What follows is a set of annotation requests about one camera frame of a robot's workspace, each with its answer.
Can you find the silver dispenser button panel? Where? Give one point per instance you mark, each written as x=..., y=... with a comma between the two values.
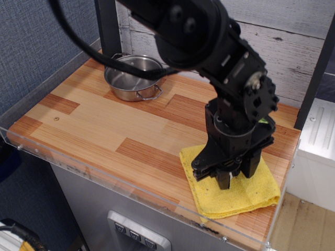
x=137, y=232

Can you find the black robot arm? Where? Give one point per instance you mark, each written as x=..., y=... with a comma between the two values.
x=200, y=36

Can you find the green grey toy spatula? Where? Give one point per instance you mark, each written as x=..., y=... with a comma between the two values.
x=263, y=121

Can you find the clear acrylic guard rail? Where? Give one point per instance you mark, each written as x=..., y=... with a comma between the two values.
x=119, y=161

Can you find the yellow object bottom left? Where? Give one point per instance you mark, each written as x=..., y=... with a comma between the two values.
x=25, y=246

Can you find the dark vertical post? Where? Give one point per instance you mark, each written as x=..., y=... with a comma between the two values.
x=108, y=27
x=315, y=81

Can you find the dark vertical post right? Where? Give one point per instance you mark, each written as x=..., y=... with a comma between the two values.
x=315, y=81

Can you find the dark vertical post left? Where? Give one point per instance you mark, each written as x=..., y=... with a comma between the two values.
x=108, y=27

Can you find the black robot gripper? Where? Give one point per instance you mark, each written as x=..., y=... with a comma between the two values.
x=227, y=150

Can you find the yellow folded towel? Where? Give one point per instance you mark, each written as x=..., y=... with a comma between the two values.
x=244, y=194

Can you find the stainless steel pot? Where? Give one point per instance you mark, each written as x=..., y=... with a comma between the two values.
x=131, y=88

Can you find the white aluminium box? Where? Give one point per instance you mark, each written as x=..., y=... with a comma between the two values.
x=311, y=176

